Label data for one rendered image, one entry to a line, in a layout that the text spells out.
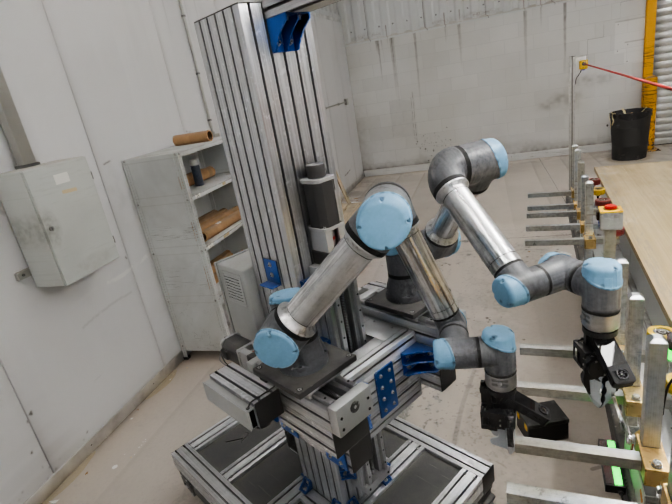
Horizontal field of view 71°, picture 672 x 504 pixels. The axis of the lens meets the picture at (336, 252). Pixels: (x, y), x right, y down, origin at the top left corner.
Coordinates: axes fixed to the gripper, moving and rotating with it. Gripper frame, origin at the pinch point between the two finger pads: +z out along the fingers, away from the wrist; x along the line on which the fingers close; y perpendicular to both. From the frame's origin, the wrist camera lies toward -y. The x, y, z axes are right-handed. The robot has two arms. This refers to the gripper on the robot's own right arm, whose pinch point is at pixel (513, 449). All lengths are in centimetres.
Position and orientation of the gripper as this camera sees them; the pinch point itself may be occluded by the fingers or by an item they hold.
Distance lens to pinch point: 140.0
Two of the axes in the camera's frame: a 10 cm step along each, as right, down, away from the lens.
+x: -3.6, 3.7, -8.6
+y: -9.2, 0.2, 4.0
